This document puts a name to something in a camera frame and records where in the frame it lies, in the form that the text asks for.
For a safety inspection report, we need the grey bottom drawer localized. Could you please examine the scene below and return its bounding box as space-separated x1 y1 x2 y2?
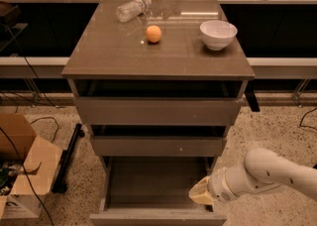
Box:
90 157 226 226

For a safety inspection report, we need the grey drawer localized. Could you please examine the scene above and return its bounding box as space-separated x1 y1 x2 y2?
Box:
90 125 229 157
90 157 226 226
70 79 247 127

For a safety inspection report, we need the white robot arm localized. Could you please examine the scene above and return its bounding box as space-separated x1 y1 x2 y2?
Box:
189 148 317 205

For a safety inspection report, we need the grey drawer cabinet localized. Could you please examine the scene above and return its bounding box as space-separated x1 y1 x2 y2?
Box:
61 0 256 226

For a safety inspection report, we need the grey middle drawer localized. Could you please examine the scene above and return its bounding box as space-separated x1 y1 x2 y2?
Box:
90 125 229 157

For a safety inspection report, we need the grey top drawer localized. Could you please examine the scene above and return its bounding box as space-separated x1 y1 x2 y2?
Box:
70 79 247 127

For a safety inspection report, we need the black tripod on floor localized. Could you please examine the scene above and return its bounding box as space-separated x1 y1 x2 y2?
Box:
52 124 85 193

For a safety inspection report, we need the white bowl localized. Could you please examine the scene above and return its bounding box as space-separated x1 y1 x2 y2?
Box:
200 20 238 51

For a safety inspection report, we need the orange fruit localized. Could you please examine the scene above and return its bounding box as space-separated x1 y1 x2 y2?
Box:
146 25 161 44

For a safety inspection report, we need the cardboard box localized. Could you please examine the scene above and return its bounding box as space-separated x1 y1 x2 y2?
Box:
0 114 62 220

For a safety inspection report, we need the clear plastic bottle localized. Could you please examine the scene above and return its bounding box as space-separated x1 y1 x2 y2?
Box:
116 0 152 23

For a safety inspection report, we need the black cable right floor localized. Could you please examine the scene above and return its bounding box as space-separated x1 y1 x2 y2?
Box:
298 107 317 132

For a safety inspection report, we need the black cable floor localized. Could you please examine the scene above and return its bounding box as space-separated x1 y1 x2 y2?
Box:
298 107 317 132
0 21 62 226

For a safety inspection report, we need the black cable left floor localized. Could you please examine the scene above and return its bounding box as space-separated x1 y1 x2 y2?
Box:
0 21 62 226

